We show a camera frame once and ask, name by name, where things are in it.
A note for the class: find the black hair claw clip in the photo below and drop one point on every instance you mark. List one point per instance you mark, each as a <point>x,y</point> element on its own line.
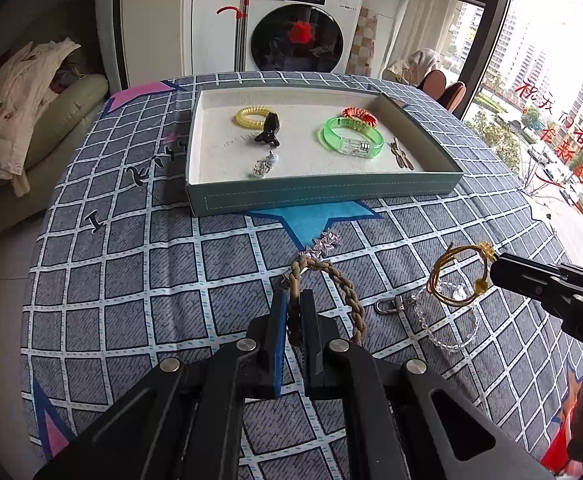
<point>270,127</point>

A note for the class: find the white curtain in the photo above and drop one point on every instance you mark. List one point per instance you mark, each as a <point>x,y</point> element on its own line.
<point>431,5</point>

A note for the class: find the small silver charm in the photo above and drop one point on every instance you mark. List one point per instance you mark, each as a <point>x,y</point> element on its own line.
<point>264,165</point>

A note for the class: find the white washing machine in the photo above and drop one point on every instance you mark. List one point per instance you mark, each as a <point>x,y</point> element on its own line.
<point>316,25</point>

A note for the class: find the red window lettering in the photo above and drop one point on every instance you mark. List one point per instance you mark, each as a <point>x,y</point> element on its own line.
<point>571,145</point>

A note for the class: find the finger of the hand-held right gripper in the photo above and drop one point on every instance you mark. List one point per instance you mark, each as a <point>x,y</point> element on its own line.
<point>521,282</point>
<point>531,262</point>

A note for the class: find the brown wooden chair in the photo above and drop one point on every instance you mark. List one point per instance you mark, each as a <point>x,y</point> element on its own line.
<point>435,84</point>
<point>455,97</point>

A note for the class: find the pale green sofa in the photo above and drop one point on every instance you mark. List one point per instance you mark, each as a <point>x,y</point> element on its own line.
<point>61,125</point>

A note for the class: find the silver rhinestone hair clip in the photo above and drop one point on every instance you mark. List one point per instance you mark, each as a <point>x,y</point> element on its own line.
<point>324,246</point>

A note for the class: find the white tall cabinet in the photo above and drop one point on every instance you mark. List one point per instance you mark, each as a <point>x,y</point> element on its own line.
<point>211,15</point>

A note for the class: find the teal rectangular tray box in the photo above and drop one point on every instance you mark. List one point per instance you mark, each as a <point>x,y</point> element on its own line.
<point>316,195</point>

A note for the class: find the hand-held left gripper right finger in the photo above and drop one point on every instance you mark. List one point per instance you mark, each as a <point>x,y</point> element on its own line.
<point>312,340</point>

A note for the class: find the beige cloth on chair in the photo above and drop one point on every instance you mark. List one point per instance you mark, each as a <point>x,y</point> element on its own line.
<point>416,62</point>

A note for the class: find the checked hanging cloth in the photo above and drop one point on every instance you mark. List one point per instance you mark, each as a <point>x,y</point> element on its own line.
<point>364,40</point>

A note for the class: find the beige jacket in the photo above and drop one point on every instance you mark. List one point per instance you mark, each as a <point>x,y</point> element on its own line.
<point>16,100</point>

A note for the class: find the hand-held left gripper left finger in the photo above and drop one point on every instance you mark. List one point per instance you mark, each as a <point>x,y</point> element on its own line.
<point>279,340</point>

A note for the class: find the green translucent bangle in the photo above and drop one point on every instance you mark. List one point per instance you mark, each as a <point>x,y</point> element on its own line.
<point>329,137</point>

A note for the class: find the red hook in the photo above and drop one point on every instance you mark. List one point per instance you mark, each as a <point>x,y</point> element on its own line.
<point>239,10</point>

